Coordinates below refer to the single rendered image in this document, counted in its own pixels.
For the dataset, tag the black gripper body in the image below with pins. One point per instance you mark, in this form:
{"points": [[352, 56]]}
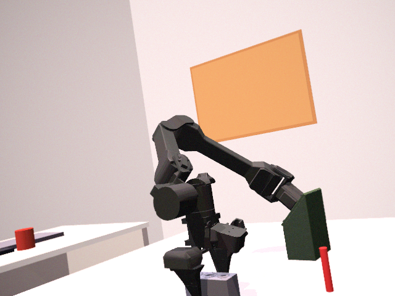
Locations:
{"points": [[191, 257]]}

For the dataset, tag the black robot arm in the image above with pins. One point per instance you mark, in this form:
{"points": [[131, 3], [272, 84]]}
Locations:
{"points": [[174, 197]]}

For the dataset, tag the red peg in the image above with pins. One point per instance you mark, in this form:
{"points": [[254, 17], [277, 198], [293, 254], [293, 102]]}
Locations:
{"points": [[326, 269]]}

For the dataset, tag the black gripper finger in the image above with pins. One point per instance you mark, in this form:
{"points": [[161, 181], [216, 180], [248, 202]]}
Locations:
{"points": [[221, 259], [191, 279]]}

